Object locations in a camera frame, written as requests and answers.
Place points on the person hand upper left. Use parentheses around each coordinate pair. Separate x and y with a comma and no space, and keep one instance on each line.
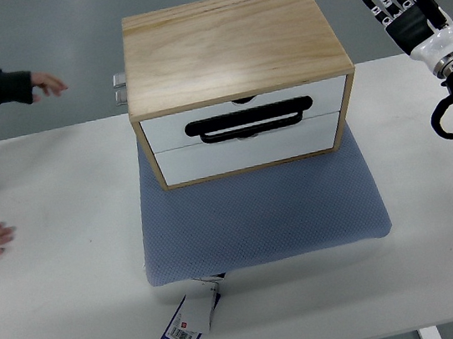
(48,84)

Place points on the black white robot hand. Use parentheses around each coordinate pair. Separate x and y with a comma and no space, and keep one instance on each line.
(420,28)

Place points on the white drawer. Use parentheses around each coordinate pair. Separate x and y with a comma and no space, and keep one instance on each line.
(168,132)
(201,161)

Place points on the black drawer handle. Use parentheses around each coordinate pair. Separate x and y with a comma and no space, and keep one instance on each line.
(248,122)

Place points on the wooden drawer cabinet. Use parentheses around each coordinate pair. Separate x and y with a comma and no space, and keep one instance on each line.
(215,51)

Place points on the metal clamp upper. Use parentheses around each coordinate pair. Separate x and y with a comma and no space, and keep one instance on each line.
(119,80)

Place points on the metal clamp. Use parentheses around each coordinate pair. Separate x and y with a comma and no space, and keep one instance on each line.
(121,97)
(119,80)

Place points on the metal clamp lower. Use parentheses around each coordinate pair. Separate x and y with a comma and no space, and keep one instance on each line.
(121,97)

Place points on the blue textured mat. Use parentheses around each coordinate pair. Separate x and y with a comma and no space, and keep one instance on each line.
(259,217)

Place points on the white blue product tag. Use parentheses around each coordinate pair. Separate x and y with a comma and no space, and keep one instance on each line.
(192,318)

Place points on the white table leg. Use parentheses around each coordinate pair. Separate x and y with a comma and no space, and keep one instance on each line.
(430,332)

